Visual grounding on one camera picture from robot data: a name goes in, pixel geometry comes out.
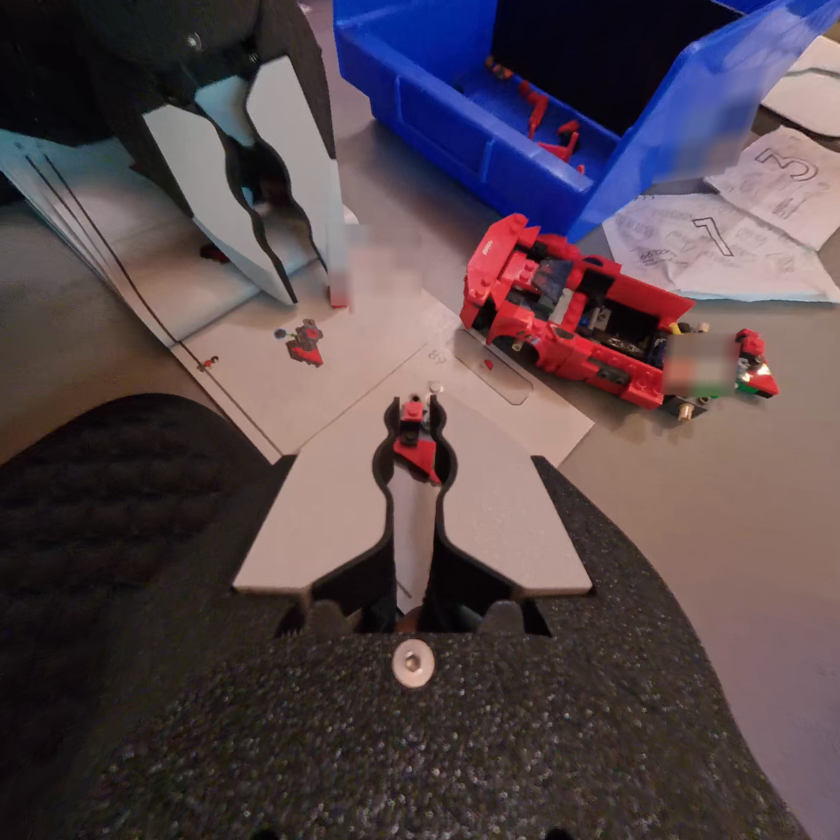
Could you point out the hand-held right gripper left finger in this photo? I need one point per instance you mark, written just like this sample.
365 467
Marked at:
315 518

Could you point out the small orange brick piece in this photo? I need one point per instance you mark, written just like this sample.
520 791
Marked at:
499 69

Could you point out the red toy brick car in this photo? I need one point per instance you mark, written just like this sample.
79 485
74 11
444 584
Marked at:
505 262

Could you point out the small red slope brick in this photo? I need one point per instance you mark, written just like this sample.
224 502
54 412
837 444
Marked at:
338 298

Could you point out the blue plastic bin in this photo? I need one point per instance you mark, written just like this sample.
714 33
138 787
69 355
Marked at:
426 85

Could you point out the white plastic bag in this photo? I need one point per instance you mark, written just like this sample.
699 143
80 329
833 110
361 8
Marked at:
810 85

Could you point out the open instruction booklet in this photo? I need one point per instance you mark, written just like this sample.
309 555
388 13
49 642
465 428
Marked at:
262 367

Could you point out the crumpled printed plastic bag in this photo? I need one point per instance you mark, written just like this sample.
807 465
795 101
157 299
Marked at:
735 262
787 190

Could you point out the small dark red brick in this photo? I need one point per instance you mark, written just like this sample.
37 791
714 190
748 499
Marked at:
214 253

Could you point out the red bent brick piece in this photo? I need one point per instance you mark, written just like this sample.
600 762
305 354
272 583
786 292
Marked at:
564 141
535 105

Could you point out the small red black brick assembly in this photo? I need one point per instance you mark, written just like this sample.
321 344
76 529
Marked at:
413 439

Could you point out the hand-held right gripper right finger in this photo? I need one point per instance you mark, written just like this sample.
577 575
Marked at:
512 525

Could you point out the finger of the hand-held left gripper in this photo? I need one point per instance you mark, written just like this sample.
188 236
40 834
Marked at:
197 190
295 144

